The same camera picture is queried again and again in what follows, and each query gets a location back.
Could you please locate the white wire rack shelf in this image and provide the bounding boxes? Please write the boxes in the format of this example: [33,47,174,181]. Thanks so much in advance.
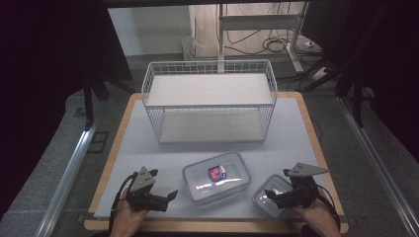
[140,59,279,145]

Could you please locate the black stand legs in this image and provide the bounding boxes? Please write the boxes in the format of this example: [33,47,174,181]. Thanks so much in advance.
[81,70,136,131]
[295,53,375,128]

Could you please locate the white metal desk frame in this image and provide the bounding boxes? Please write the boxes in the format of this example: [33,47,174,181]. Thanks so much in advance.
[216,2,310,74]

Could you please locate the black floor cables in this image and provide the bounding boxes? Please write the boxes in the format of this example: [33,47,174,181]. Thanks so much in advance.
[225,29,322,57]

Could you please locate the person's left hand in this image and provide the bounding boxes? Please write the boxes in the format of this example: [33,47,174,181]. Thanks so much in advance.
[110,190,149,237]

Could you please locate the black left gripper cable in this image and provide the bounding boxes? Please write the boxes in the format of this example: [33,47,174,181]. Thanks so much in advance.
[108,173,136,233]

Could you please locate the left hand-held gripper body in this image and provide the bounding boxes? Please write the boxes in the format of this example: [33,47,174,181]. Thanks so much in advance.
[126,166,170,212]

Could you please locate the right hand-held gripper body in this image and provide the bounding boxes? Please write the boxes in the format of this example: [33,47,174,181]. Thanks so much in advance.
[275,162,330,209]

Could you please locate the large clear plastic food container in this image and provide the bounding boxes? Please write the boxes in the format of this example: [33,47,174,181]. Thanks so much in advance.
[182,150,253,206]

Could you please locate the pale grey table mat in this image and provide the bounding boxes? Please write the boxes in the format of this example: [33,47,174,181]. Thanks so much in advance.
[93,97,336,221]

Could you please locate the black curtain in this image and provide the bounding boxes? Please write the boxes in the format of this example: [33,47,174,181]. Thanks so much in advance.
[300,0,419,163]
[0,0,133,218]

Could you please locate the aluminium floor rail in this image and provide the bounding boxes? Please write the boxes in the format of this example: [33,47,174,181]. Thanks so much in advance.
[34,120,102,237]
[338,97,419,233]

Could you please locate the person's right hand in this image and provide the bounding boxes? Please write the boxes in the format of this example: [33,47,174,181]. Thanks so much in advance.
[292,197,342,237]

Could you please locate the white power strip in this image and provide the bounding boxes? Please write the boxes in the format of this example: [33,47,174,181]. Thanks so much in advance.
[310,66,331,82]

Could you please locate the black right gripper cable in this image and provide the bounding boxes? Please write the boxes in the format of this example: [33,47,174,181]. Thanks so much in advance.
[315,184,341,229]

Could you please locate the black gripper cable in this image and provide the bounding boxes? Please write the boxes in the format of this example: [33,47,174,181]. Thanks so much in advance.
[315,184,341,229]
[108,173,136,233]

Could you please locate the small clear plastic food container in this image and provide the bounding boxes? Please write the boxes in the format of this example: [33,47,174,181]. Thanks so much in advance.
[252,174,299,220]

